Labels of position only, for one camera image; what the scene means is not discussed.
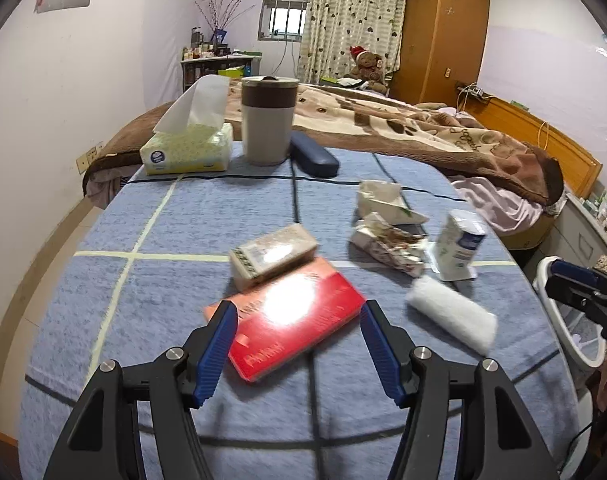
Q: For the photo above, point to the heart patterned curtain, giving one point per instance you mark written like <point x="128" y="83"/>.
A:
<point x="348" y="15"/>

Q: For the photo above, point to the white round trash bin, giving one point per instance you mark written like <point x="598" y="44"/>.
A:
<point x="541" y="280"/>

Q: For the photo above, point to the beige cigarette box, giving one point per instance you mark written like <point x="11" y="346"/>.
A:
<point x="273" y="255"/>

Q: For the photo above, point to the brown printed blanket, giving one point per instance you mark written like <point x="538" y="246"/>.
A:
<point x="408" y="125"/>

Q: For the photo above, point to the green box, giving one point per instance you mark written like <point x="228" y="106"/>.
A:
<point x="233" y="71"/>

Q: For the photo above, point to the yellow tissue pack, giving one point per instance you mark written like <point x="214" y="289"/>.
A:
<point x="188" y="152"/>

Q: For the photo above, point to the white cloth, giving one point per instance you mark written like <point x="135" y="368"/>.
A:
<point x="451" y="315"/>

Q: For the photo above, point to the vase with purple branches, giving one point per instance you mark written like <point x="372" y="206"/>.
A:
<point x="218" y="17"/>

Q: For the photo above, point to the grey brown thermos mug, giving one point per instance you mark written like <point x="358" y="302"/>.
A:
<point x="266" y="130"/>

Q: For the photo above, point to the dark blue glasses case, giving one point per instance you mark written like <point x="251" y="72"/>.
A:
<point x="313" y="155"/>

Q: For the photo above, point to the wooden wardrobe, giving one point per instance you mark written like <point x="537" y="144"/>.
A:
<point x="443" y="30"/>

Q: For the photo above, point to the barred window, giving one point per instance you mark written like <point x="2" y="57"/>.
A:
<point x="283" y="20"/>

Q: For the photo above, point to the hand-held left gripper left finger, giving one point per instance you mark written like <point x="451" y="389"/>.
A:
<point x="216" y="355"/>

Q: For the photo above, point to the flat green packet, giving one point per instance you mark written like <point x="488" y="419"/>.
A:
<point x="518" y="105"/>

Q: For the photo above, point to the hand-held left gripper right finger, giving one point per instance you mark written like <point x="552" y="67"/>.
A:
<point x="381" y="350"/>

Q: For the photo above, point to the red box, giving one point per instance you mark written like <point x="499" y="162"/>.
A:
<point x="293" y="330"/>

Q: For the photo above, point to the wooden bed headboard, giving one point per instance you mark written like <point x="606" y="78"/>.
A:
<point x="533" y="130"/>

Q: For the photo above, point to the white paper box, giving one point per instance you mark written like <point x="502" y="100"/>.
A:
<point x="383" y="200"/>

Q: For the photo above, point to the white blue milk carton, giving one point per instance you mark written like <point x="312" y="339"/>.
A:
<point x="458" y="245"/>

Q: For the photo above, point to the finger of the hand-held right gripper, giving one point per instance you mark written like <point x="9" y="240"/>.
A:
<point x="573" y="296"/>
<point x="573" y="271"/>

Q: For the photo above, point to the white power strip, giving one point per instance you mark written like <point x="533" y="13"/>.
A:
<point x="471" y="91"/>

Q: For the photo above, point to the brown teddy bear red hat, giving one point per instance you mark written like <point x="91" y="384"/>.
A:
<point x="366" y="65"/>

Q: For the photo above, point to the cluttered grey side desk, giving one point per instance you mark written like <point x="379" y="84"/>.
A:
<point x="203" y="67"/>

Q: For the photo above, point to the pink bed sheet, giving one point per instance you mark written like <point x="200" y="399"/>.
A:
<point x="503" y="205"/>

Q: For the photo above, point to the patterned cigarette pack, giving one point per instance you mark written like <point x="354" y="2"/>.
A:
<point x="388" y="247"/>

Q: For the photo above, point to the blue checked tablecloth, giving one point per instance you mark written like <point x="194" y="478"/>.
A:
<point x="183" y="220"/>

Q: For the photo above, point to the beige wall socket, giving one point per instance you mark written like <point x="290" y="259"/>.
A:
<point x="86" y="160"/>

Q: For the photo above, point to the grey nightstand with drawers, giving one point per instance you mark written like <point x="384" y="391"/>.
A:
<point x="573" y="230"/>

